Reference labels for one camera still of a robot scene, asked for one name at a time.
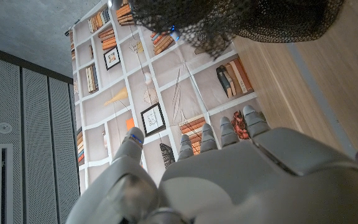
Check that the grey tape line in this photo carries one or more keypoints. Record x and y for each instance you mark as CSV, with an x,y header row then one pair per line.
x,y
322,99

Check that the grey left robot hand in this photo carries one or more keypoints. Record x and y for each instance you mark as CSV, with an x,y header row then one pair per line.
x,y
244,186

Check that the printed bookshelf backdrop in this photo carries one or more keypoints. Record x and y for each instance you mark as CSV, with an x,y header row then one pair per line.
x,y
154,93

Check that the black mesh netting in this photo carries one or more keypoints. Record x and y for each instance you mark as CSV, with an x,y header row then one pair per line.
x,y
235,21

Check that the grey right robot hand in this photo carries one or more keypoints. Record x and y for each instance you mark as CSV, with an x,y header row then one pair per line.
x,y
175,33

